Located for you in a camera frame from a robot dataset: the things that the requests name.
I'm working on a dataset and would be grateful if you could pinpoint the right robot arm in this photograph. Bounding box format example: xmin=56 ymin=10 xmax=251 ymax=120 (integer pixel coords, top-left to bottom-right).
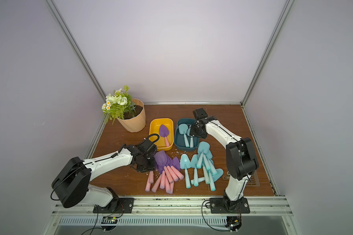
xmin=191 ymin=116 xmax=259 ymax=202

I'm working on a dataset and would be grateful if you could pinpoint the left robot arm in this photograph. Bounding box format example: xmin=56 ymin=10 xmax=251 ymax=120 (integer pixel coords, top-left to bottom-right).
xmin=52 ymin=139 xmax=157 ymax=213

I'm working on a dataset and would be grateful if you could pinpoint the dark teal storage box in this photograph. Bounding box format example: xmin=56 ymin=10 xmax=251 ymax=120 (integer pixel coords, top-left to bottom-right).
xmin=175 ymin=118 xmax=200 ymax=152

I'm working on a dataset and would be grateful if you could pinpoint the yellow storage box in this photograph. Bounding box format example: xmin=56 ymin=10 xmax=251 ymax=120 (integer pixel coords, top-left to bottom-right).
xmin=149 ymin=118 xmax=174 ymax=151

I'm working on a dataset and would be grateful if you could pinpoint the beige flower pot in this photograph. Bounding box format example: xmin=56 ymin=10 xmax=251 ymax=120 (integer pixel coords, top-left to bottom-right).
xmin=117 ymin=99 xmax=146 ymax=133

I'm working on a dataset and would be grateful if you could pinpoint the green plant with white flowers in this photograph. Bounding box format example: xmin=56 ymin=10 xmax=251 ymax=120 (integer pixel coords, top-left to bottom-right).
xmin=101 ymin=85 xmax=136 ymax=123

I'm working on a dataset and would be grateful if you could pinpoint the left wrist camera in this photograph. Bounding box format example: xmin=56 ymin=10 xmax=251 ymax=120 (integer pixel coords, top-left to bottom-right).
xmin=138 ymin=134 xmax=160 ymax=156

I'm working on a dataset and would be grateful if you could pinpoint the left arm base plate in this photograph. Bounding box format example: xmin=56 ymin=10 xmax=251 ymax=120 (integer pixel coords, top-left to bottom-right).
xmin=93 ymin=197 xmax=134 ymax=214

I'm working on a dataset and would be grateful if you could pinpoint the right black cable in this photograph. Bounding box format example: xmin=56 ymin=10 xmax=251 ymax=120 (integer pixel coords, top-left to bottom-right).
xmin=201 ymin=200 xmax=242 ymax=233

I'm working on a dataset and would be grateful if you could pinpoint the black cable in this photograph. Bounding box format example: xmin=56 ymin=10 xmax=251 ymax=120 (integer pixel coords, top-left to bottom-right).
xmin=80 ymin=202 xmax=125 ymax=235
xmin=201 ymin=200 xmax=242 ymax=233

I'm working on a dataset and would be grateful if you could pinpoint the left black cable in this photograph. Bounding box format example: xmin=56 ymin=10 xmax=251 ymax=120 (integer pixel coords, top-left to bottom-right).
xmin=80 ymin=202 xmax=125 ymax=235

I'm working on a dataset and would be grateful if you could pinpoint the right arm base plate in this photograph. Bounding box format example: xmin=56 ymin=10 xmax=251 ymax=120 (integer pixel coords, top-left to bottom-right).
xmin=209 ymin=197 xmax=250 ymax=214

